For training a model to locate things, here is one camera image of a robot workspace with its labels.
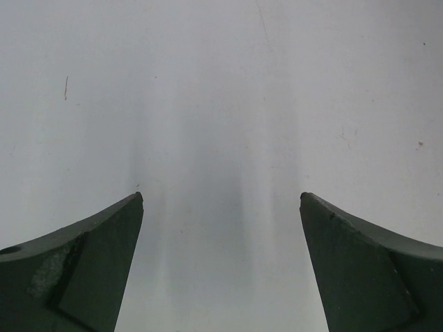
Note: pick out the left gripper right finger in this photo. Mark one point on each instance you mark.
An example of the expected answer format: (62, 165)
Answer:
(370, 278)

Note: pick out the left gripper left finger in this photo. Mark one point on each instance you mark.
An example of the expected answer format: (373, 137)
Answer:
(72, 279)

